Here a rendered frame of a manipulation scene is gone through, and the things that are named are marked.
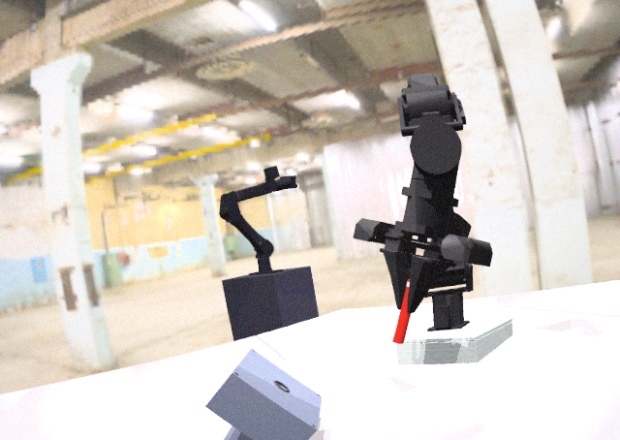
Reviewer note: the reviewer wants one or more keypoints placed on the red peg with white band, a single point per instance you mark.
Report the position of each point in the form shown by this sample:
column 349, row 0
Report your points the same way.
column 404, row 318

